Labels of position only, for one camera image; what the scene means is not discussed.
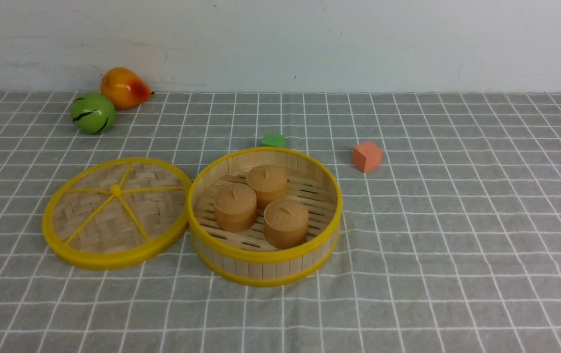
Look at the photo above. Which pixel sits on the yellow woven bamboo steamer lid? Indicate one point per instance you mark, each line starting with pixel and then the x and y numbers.
pixel 117 214

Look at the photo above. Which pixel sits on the bamboo steamer basket yellow rims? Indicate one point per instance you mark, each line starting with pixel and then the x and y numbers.
pixel 246 257

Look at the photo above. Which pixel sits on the brown bun back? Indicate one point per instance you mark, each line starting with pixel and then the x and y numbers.
pixel 269 183

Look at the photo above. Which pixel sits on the brown bun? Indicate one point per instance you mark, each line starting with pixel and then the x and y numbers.
pixel 235 207
pixel 269 183
pixel 285 223

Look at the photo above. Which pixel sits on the green cube block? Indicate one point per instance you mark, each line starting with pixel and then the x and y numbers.
pixel 273 140

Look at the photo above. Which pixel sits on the brown bun front right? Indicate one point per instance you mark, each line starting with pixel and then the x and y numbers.
pixel 285 223

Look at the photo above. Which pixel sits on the brown bun left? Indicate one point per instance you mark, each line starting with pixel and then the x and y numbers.
pixel 235 207

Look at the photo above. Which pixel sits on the orange cube block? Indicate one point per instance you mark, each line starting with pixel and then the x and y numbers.
pixel 367 156

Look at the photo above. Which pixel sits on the orange yellow toy pear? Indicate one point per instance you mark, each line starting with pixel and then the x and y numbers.
pixel 124 88

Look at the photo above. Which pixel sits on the green toy apple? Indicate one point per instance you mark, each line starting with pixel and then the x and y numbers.
pixel 93 113

